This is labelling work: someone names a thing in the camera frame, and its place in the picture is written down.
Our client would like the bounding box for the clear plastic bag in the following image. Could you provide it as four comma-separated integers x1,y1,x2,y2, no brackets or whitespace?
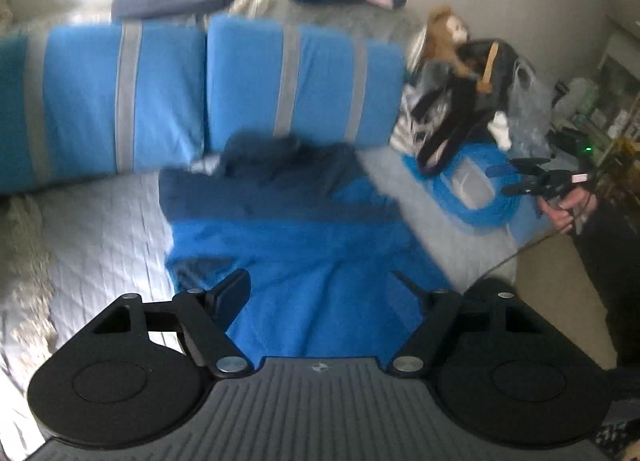
509,60,555,164

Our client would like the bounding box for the blue striped pillow teal end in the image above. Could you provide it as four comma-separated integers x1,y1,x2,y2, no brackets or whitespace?
0,21,208,198

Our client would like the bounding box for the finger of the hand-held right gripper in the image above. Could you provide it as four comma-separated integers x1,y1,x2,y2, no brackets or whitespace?
487,159,548,178
501,180,543,196

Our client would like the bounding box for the white sock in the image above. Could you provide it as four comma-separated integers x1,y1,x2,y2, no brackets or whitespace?
487,111,514,150

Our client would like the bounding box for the blue fleece jacket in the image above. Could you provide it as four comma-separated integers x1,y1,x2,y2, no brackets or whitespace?
159,133,457,361

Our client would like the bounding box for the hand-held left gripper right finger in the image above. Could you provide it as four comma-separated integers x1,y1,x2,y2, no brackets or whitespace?
386,271,551,377

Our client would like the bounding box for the black cable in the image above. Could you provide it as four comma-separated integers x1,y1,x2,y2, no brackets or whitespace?
479,228,568,288

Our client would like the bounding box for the blue grey-striped pillow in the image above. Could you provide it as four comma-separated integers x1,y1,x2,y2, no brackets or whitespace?
205,15,407,152

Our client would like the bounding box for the wooden tag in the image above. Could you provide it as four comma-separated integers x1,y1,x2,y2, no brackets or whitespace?
477,40,501,92

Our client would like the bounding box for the person's right hand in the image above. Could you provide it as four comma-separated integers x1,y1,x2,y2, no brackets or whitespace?
539,187,598,234

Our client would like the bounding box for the beige knitted blanket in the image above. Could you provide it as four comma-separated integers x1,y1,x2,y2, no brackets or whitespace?
0,193,57,347

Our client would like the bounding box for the person's dark clothing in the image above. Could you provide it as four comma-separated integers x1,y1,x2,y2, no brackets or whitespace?
572,191,640,372

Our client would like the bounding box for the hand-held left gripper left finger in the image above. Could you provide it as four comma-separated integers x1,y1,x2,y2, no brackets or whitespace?
87,268,253,378

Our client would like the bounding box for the cluttered shelf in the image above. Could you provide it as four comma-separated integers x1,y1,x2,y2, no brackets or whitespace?
549,16,640,184

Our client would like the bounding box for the brown plush toy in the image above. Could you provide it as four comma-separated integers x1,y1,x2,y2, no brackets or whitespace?
421,6,480,78

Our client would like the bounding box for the blue coiled cable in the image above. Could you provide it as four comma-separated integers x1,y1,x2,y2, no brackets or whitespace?
406,142,522,231

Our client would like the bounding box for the black bag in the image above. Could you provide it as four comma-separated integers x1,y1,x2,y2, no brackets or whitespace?
416,38,522,179

